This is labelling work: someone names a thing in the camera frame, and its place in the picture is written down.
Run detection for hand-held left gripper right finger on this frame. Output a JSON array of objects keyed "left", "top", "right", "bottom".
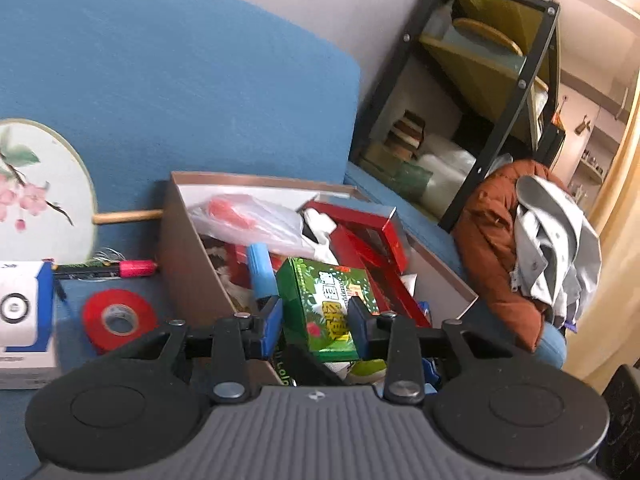
[{"left": 347, "top": 297, "right": 526, "bottom": 406}]

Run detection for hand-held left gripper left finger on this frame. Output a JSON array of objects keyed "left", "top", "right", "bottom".
[{"left": 117, "top": 296, "right": 284, "bottom": 405}]

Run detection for green box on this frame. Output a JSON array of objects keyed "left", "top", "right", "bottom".
[{"left": 275, "top": 257, "right": 381, "bottom": 363}]

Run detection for black and yellow packet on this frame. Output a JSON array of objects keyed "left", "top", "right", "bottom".
[{"left": 272, "top": 344, "right": 351, "bottom": 388}]

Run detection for cardboard box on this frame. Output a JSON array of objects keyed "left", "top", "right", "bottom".
[{"left": 159, "top": 171, "right": 478, "bottom": 391}]

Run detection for pink item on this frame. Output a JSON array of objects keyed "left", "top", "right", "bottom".
[{"left": 189, "top": 194, "right": 307, "bottom": 261}]

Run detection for green and white packet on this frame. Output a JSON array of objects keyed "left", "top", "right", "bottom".
[{"left": 345, "top": 359, "right": 388, "bottom": 386}]

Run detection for red gift box part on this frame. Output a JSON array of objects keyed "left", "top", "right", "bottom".
[
  {"left": 330, "top": 225, "right": 433, "bottom": 328},
  {"left": 300, "top": 200, "right": 411, "bottom": 273}
]

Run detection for blue tube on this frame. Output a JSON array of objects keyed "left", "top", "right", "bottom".
[{"left": 246, "top": 242, "right": 280, "bottom": 306}]

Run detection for black and white cloth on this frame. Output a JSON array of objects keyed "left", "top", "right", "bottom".
[{"left": 300, "top": 207, "right": 336, "bottom": 261}]

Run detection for dark green bundle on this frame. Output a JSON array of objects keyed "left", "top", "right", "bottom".
[{"left": 360, "top": 142, "right": 433, "bottom": 201}]

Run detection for brown jacket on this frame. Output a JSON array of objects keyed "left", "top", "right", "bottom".
[{"left": 452, "top": 159, "right": 576, "bottom": 353}]

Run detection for red tape roll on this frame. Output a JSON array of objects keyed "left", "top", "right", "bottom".
[{"left": 81, "top": 287, "right": 160, "bottom": 356}]

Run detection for white plastic bag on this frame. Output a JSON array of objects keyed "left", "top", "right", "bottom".
[{"left": 415, "top": 132, "right": 478, "bottom": 216}]

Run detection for blue jeans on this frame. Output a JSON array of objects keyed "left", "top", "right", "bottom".
[{"left": 532, "top": 322, "right": 568, "bottom": 368}]

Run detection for stack of books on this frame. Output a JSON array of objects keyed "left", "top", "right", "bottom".
[{"left": 385, "top": 110, "right": 426, "bottom": 161}]

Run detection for grey garment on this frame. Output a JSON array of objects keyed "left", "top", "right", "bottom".
[{"left": 510, "top": 175, "right": 603, "bottom": 326}]

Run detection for black metal shelf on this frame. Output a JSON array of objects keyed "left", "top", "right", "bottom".
[{"left": 350, "top": 0, "right": 563, "bottom": 233}]

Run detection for white and blue box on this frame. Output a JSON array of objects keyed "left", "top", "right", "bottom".
[{"left": 0, "top": 260, "right": 63, "bottom": 391}]

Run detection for blue sofa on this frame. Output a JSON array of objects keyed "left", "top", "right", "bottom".
[{"left": 0, "top": 0, "right": 481, "bottom": 480}]

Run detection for round floral fan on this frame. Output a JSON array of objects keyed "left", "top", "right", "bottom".
[{"left": 0, "top": 119, "right": 166, "bottom": 266}]

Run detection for round wooden board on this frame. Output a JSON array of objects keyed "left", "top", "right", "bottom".
[{"left": 452, "top": 17, "right": 523, "bottom": 58}]

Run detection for pink handled stick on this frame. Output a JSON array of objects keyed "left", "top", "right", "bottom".
[{"left": 52, "top": 259, "right": 158, "bottom": 281}]

